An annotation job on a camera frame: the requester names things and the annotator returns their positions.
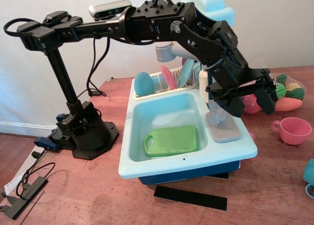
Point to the green plastic cutting board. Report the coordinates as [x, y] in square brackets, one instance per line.
[170, 141]

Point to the cream dish rack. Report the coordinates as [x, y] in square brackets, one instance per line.
[161, 88]

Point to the pink plate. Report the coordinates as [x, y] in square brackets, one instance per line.
[168, 77]

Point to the light blue toy sink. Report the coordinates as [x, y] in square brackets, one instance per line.
[178, 108]

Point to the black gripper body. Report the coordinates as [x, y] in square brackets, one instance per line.
[234, 78]

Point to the teal plastic cup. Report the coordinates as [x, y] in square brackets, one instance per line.
[308, 177]

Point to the white grey toy faucet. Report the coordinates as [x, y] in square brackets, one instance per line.
[168, 51]

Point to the black usb hub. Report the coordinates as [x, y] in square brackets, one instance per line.
[18, 205]

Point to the mesh bag of toy food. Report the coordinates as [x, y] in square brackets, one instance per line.
[290, 93]

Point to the translucent blue plate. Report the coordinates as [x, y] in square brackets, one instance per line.
[185, 73]

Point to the light blue toy shelf top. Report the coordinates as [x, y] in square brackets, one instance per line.
[215, 9]

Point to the blue table clamp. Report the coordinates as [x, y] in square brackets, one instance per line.
[46, 144]

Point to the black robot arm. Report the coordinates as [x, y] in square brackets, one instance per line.
[211, 42]

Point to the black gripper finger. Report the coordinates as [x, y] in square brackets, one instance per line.
[234, 106]
[266, 99]

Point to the silver depth camera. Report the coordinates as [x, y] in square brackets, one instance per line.
[109, 9]

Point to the teal round plate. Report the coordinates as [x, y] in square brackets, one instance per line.
[144, 84]

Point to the grey faucet lever base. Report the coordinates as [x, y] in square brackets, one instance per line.
[225, 131]

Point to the black velcro strip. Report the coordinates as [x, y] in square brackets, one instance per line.
[194, 198]

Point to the pink plastic cup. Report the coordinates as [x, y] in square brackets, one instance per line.
[292, 130]

